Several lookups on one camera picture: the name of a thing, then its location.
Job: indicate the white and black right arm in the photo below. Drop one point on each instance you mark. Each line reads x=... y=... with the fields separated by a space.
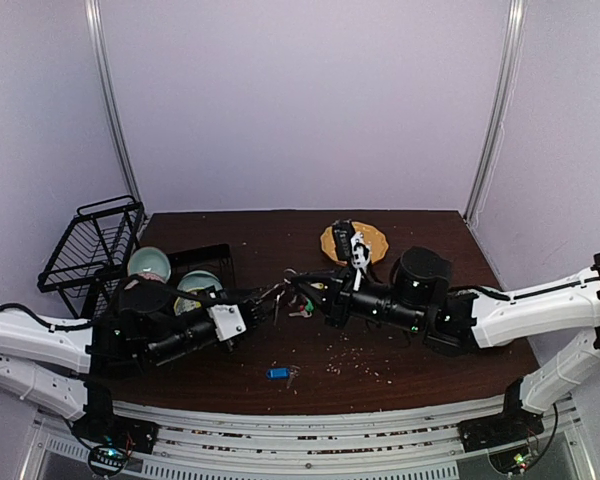
x=419 y=298

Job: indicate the yellow polka dot plate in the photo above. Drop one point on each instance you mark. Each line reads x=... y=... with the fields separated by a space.
x=373 y=238

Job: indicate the blue tag key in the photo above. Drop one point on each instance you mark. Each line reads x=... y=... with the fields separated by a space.
x=286 y=374

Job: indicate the teal bowl in stand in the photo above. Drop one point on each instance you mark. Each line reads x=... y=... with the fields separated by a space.
x=151 y=262

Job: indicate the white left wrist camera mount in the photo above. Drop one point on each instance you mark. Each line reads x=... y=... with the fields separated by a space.
x=228 y=321

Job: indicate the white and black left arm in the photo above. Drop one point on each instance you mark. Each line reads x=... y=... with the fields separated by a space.
x=58 y=363

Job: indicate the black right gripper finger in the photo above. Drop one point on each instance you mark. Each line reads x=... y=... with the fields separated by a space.
x=326 y=277
x=318 y=294

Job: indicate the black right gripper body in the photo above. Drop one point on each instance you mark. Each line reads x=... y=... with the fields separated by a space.
x=335 y=300

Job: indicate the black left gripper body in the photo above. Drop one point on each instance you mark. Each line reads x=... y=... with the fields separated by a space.
x=220 y=300

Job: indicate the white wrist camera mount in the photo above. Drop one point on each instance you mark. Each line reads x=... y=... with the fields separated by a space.
x=228 y=321
x=360 y=258

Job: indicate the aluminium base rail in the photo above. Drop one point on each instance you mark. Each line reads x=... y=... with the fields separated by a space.
x=419 y=443

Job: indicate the black wire dish rack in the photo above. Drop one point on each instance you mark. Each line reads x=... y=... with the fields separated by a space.
x=92 y=254

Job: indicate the left aluminium corner post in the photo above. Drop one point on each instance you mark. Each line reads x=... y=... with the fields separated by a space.
x=98 y=41

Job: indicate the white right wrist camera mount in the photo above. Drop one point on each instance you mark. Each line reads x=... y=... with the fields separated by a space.
x=360 y=258

